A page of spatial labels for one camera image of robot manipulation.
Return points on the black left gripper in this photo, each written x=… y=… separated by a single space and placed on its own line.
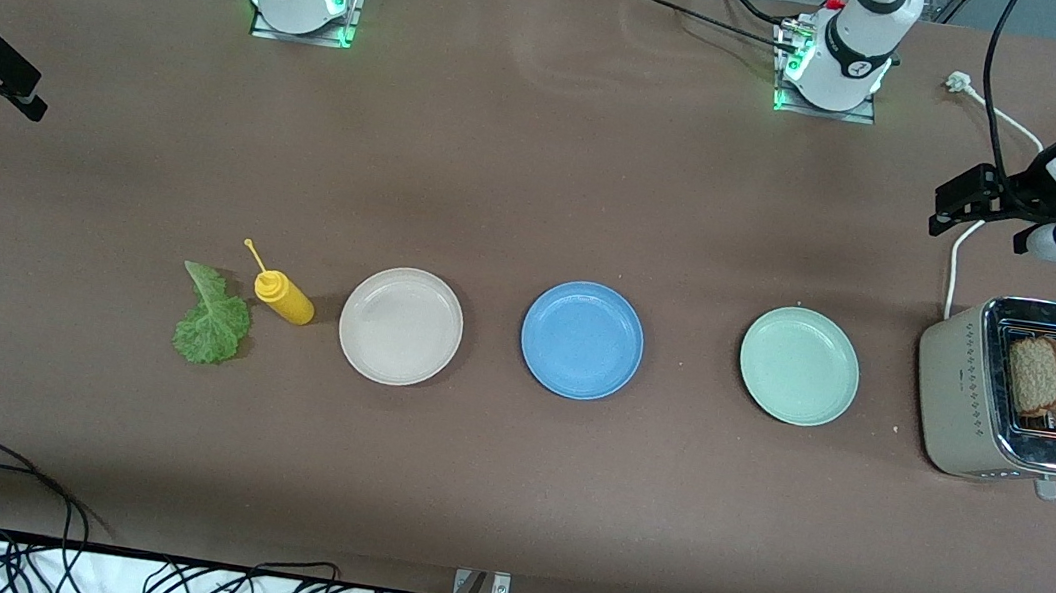
x=1026 y=193

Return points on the green lettuce leaf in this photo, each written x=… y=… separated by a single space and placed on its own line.
x=212 y=328

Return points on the yellow mustard squeeze bottle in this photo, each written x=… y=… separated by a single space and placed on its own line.
x=286 y=299

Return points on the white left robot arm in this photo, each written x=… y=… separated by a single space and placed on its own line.
x=856 y=45

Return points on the mint green round plate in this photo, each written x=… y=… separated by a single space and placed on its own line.
x=798 y=366

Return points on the blue round plate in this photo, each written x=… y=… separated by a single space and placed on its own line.
x=582 y=340

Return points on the beige round plate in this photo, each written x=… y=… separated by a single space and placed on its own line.
x=400 y=326

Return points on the beige chrome two-slot toaster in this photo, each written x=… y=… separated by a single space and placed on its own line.
x=955 y=389

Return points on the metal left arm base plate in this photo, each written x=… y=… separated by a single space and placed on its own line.
x=813 y=112

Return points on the silver metal edge bracket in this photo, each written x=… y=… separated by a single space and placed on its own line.
x=500 y=590

